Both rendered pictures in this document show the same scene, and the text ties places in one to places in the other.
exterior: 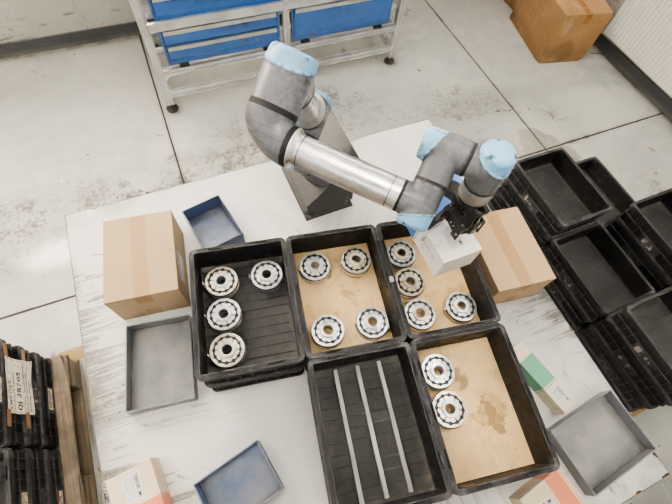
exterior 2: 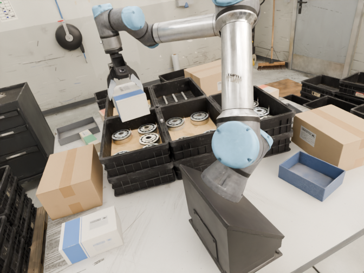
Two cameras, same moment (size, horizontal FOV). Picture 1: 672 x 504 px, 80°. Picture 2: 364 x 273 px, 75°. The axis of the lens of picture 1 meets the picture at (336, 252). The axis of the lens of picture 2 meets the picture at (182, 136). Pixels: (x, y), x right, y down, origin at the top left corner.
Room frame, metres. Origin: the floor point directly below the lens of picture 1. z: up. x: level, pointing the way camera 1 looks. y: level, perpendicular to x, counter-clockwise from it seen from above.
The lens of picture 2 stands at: (1.54, 0.12, 1.48)
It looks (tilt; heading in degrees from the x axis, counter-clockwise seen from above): 32 degrees down; 192
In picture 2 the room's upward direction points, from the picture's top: 10 degrees counter-clockwise
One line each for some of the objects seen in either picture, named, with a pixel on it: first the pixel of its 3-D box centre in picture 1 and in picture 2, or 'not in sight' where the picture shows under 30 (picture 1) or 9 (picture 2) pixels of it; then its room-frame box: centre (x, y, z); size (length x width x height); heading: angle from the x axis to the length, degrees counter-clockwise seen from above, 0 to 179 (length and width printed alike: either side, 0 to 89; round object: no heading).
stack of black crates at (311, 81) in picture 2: not in sight; (325, 98); (-0.89, 1.15, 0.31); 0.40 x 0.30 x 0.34; 31
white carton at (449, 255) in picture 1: (440, 233); (128, 100); (0.62, -0.28, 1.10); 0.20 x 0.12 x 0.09; 31
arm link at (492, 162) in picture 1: (489, 167); (106, 20); (0.60, -0.29, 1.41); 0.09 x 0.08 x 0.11; 72
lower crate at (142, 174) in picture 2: not in sight; (140, 157); (0.59, -0.32, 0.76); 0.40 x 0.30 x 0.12; 20
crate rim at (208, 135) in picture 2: (343, 287); (191, 117); (0.48, -0.04, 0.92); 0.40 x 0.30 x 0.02; 20
